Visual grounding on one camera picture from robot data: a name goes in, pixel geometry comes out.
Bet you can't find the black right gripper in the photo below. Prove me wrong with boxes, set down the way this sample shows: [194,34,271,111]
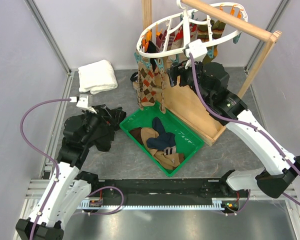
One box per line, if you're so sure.
[165,55,211,105]

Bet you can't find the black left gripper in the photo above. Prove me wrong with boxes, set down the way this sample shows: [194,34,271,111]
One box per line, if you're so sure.
[80,104,122,145]

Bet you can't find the white oval sock hanger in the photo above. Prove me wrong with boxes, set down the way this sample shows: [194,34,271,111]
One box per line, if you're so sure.
[136,0,242,59]

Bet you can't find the teal clothes peg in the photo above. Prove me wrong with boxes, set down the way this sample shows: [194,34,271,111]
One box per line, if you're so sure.
[154,57,165,74]

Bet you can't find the navy blue sock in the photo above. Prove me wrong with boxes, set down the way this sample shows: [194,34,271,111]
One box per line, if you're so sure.
[146,117,176,151]

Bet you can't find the brown striped sock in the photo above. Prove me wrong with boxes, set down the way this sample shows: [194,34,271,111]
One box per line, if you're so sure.
[163,146,177,155]

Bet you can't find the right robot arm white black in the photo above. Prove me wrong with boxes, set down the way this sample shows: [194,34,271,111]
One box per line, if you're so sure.
[167,60,300,199]

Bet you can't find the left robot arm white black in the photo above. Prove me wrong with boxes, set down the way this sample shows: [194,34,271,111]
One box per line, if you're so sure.
[15,111,109,240]

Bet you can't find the black cloth pile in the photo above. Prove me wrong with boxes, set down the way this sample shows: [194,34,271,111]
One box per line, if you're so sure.
[90,104,127,152]

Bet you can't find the beige red hanging sock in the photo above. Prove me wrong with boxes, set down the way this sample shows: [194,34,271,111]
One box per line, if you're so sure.
[167,23,198,51]

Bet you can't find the olive striped hanging sock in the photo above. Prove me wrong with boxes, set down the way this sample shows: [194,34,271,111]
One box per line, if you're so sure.
[197,19,226,64]

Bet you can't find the white folded towel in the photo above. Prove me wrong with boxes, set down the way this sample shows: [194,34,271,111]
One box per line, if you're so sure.
[78,59,118,95]

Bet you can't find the argyle brown orange sock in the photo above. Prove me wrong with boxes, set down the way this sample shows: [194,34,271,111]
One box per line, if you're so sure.
[136,60,157,110]

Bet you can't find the black hanging sock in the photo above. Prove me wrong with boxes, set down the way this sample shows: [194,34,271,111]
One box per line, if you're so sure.
[145,40,157,71]

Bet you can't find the tan sock in bin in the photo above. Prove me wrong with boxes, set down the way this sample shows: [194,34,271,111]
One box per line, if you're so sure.
[129,127,185,170]

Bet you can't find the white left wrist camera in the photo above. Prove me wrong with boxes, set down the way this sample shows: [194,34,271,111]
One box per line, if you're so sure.
[76,94,97,114]

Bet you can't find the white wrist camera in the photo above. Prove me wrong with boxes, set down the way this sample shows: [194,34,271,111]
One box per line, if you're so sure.
[185,39,208,62]
[76,94,97,114]

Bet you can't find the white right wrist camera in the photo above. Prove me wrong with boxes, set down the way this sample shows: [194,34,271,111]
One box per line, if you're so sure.
[185,39,208,62]

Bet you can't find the wooden rack frame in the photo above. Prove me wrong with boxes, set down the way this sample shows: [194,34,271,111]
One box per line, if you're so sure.
[141,0,283,147]

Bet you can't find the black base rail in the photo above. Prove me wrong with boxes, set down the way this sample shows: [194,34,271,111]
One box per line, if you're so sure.
[72,169,251,201]

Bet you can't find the grey cable duct strip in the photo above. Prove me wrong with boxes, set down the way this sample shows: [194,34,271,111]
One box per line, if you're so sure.
[77,199,239,211]

